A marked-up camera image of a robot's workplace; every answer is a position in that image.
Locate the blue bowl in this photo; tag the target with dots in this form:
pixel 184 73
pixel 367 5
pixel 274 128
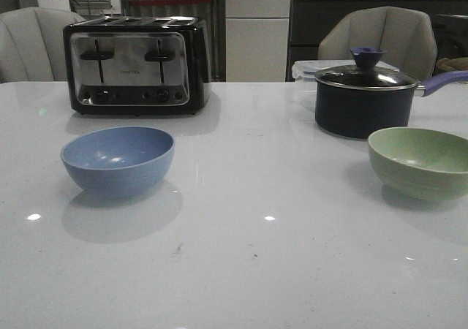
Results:
pixel 119 162

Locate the green bowl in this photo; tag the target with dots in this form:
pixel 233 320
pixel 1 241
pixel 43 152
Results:
pixel 421 163

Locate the clear plastic storage container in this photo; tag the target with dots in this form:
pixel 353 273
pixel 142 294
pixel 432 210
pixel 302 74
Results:
pixel 304 70

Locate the dark blue saucepan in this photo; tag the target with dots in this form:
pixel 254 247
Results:
pixel 358 113

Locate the white refrigerator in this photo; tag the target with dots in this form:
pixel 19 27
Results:
pixel 256 33

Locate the black chrome four-slot toaster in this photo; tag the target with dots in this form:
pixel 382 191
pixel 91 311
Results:
pixel 138 65

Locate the glass pot lid blue knob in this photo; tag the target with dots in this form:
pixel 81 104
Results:
pixel 364 74

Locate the dark kitchen counter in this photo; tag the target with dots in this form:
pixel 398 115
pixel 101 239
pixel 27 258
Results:
pixel 312 20

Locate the metal cart background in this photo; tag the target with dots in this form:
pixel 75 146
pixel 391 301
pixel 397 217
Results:
pixel 91 8

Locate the beige armchair right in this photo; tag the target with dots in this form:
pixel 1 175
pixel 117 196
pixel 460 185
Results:
pixel 407 35

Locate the beige armchair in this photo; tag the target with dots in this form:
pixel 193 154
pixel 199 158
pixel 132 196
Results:
pixel 407 35
pixel 32 44

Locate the beige armchair left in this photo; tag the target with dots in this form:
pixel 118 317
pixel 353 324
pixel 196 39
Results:
pixel 32 44

